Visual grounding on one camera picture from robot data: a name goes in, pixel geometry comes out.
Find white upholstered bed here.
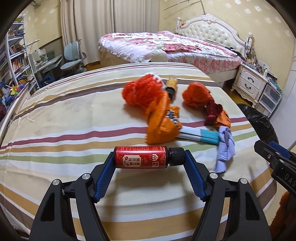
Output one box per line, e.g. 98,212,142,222
98,13,253,87

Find orange fuzzy cloth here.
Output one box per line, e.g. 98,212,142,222
279,192,296,232

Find white carved nightstand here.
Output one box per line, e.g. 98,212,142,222
231,62,269,106

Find bin with black liner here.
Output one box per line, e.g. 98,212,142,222
237,103,279,149

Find white study desk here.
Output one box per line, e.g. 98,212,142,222
28,53,63,87

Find blue storage basket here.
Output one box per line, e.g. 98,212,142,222
40,77,54,88

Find cream curtains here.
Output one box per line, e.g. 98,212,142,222
61,0,160,67

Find red plastic bag bundle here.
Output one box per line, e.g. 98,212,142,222
182,82,232,128

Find orange crinkled wrapper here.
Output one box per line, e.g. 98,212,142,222
145,94,183,144

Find clear plastic drawer unit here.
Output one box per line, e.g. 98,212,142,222
258,82,282,116

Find orange-red foam fruit net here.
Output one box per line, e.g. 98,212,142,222
122,72,167,109

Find clutter of bottles and chargers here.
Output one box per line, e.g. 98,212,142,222
245,32,277,76

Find white bookshelf with books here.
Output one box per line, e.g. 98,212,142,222
0,17,37,93

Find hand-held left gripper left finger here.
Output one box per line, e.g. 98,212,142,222
29,151,117,241

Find thin metal pole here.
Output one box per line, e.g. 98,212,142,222
163,0,208,17

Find floral quilt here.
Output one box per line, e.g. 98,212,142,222
97,30,243,75

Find grey-blue desk chair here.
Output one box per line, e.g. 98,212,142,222
60,41,87,73

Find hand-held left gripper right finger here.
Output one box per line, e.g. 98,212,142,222
184,149,272,241

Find white and teal tube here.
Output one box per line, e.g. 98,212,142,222
177,127,220,145

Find red bottle with black cap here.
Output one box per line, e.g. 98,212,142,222
113,146,186,169

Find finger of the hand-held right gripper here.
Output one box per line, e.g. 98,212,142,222
254,140,282,171
268,141,292,161

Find pile of colourful toys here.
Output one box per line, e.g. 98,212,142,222
0,81,29,109

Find lavender cloth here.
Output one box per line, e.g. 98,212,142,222
214,126,236,174

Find striped bedsheet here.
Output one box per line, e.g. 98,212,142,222
0,62,278,241

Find small brown bottle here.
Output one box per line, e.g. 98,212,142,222
165,77,178,100

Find white bed rail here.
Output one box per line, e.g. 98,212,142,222
0,89,30,138

